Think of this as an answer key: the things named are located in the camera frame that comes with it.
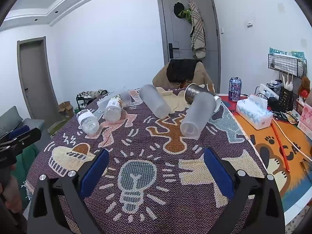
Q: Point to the small frosted plastic cup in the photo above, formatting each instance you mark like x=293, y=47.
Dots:
x=117, y=97

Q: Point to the black hat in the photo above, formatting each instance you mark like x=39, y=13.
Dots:
x=179, y=9

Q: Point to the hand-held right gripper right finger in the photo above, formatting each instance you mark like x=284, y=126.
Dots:
x=218, y=175

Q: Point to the dark green cloth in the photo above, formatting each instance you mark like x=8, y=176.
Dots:
x=23, y=165

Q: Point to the grey sofa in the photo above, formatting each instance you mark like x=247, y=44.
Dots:
x=17, y=124

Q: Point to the plaid scarf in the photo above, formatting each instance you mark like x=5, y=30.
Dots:
x=198, y=29

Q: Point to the pink box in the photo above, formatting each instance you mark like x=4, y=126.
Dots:
x=306, y=117

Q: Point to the cardboard box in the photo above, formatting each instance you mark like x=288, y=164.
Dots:
x=65, y=108

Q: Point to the clear bottle with white label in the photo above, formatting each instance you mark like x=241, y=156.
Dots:
x=87, y=124

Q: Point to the cream cloth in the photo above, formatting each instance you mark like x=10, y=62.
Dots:
x=174, y=101

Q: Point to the purple drink can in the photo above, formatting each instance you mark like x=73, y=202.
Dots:
x=234, y=89

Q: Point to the orange cat table mat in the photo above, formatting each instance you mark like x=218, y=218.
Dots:
x=273, y=156

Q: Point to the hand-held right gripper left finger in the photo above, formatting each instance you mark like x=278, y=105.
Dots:
x=93, y=173

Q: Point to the person in brown jacket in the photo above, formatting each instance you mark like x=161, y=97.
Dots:
x=204, y=78

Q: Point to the large frosted plastic cup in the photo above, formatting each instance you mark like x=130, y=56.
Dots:
x=197, y=115

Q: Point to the black mesh desk organizer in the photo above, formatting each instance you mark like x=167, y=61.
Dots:
x=286, y=97

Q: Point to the white tissue pack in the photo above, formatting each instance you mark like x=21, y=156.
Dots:
x=253, y=113

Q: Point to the grey door with lock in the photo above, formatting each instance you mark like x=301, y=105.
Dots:
x=180, y=29

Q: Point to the black shoe rack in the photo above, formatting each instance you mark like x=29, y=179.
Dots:
x=87, y=100

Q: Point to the person's left hand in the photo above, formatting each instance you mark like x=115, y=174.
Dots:
x=13, y=197

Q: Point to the green plush toy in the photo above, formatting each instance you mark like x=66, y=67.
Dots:
x=187, y=14

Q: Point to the white power strip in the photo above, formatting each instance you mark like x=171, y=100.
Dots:
x=267, y=90

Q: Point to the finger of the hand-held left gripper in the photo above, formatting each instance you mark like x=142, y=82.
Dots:
x=19, y=130
x=28, y=136

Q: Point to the brown plush toy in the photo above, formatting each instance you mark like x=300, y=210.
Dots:
x=304, y=84

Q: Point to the metal cup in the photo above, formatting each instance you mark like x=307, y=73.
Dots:
x=192, y=92

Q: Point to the plain grey door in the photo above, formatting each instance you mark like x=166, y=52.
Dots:
x=35, y=78

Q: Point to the printed woven blanket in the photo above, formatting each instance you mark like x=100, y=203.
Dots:
x=151, y=151

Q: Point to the orange stick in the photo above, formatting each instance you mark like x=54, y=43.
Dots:
x=280, y=141

